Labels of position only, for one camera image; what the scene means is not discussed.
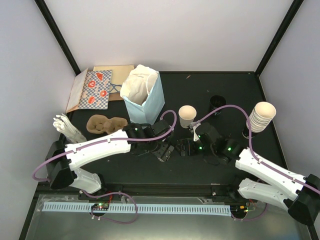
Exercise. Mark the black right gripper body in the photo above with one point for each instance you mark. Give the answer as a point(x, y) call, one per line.
point(192, 150)

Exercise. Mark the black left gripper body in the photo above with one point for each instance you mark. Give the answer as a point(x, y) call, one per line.
point(159, 152)

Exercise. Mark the light blue paper bag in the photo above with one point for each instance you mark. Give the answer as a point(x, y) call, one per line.
point(143, 95)

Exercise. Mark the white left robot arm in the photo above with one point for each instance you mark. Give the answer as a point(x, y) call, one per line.
point(65, 170)

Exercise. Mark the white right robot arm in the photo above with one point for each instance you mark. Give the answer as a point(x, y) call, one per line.
point(297, 194)

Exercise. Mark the black paper cup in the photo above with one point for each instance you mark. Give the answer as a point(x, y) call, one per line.
point(216, 101)

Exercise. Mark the brown kraft paper bag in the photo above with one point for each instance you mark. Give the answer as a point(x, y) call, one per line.
point(115, 97)

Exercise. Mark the tall stack of paper cups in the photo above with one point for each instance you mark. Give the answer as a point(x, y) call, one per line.
point(260, 117)

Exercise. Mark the small electronics board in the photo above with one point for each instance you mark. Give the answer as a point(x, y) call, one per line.
point(100, 207)

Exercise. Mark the blue checkered paper bag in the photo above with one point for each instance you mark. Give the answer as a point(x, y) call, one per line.
point(97, 89)

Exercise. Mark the tan kraft paper bag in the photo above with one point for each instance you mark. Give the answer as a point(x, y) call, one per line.
point(119, 75)

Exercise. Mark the white orange-edged paper bag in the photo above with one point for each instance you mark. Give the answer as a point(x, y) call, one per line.
point(76, 91)

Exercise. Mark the light blue slotted cable duct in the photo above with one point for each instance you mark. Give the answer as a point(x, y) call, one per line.
point(129, 208)

